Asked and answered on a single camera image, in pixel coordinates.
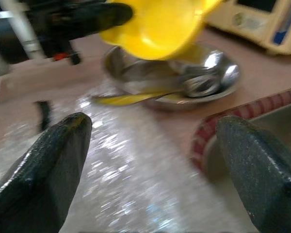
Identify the stainless steel sink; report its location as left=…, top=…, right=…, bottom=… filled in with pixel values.
left=191, top=100, right=291, bottom=185

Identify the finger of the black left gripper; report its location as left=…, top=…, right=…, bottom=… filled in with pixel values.
left=70, top=2, right=134, bottom=37

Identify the clear bubble wrap sheet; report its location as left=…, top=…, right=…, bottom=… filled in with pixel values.
left=0, top=92, right=258, bottom=233

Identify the steel spoon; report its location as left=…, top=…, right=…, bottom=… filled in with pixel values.
left=91, top=64, right=241, bottom=105

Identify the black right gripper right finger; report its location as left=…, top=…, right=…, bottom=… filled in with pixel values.
left=215, top=115, right=291, bottom=233

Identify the small black plastic piece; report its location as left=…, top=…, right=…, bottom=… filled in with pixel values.
left=35, top=100, right=51, bottom=132

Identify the yellow plastic bowl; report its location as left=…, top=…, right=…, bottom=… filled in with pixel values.
left=98, top=0, right=227, bottom=61

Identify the round steel bowl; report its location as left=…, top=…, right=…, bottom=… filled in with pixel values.
left=102, top=43, right=241, bottom=112

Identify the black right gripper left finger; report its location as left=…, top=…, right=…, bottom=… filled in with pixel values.
left=0, top=112, right=93, bottom=233

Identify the beige water ionizer machine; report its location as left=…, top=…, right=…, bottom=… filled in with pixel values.
left=207, top=0, right=291, bottom=57

